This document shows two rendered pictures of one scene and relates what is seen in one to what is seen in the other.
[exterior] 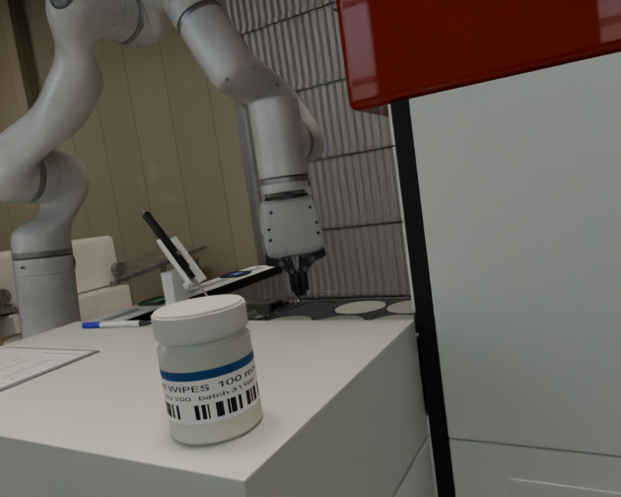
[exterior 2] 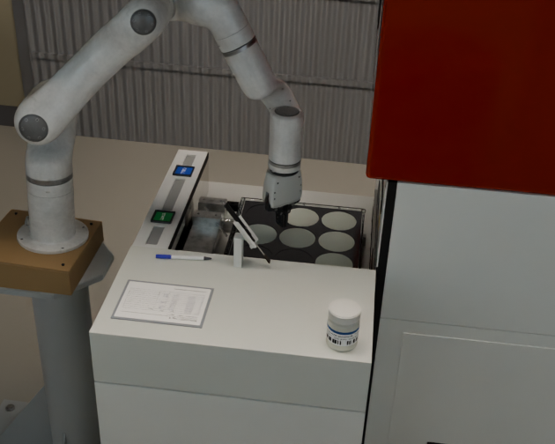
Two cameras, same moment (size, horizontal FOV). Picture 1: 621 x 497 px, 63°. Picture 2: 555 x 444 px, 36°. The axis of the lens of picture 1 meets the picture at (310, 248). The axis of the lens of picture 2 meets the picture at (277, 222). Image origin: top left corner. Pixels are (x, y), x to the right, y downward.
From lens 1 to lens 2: 1.61 m
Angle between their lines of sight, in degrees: 34
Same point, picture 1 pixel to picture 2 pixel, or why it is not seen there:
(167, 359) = (340, 329)
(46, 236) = (66, 166)
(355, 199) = not seen: outside the picture
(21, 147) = (65, 108)
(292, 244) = (285, 199)
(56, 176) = not seen: hidden behind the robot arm
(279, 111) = (296, 128)
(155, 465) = (336, 359)
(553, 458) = (424, 325)
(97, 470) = (307, 360)
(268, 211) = (277, 182)
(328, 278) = not seen: hidden behind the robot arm
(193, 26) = (242, 60)
